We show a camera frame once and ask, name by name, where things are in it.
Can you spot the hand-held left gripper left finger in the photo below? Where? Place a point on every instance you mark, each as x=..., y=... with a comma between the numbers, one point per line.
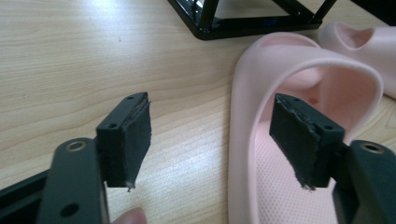
x=124, y=149

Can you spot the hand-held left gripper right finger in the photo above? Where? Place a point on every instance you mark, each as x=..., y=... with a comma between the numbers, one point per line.
x=299, y=140

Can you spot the pink rubber slipper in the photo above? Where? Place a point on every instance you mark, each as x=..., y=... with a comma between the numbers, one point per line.
x=383, y=62
x=246, y=124

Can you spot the red and pink toy robot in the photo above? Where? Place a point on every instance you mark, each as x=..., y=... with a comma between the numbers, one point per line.
x=205, y=28

